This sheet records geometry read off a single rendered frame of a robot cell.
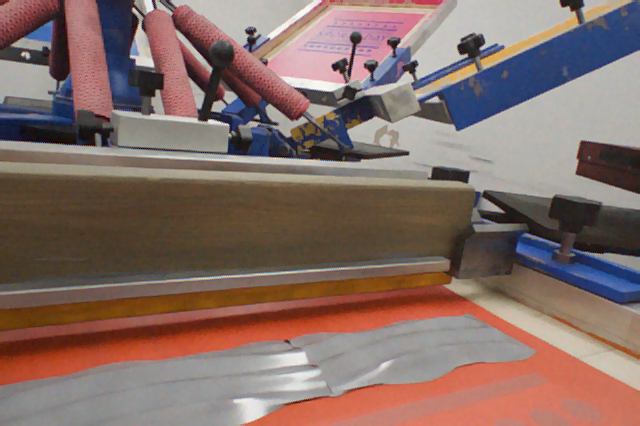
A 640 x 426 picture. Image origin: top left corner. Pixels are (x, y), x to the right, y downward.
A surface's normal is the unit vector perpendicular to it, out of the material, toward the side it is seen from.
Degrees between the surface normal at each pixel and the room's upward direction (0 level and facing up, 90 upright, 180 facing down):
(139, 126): 89
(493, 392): 1
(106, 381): 31
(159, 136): 89
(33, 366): 1
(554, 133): 90
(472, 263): 89
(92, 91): 38
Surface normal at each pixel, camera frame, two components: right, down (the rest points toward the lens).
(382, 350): 0.47, -0.68
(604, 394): 0.12, -0.97
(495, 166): -0.86, 0.00
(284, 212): 0.50, 0.25
